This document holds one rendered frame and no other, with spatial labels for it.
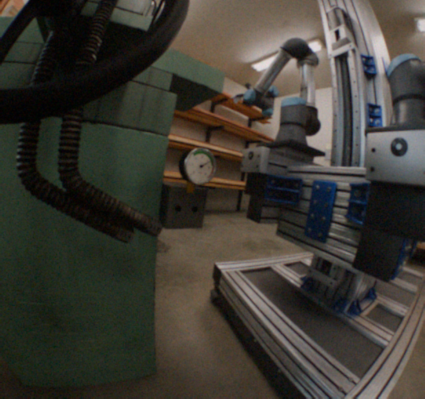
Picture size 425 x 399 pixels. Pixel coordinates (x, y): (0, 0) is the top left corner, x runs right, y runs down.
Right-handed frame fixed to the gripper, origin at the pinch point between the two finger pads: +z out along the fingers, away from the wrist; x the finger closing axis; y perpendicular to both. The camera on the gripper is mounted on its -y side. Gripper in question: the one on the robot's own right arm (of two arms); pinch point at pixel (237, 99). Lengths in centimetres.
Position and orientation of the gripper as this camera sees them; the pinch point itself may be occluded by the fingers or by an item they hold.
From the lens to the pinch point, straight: 140.4
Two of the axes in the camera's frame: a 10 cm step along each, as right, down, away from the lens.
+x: 8.3, -0.5, 5.6
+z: -5.6, -1.2, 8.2
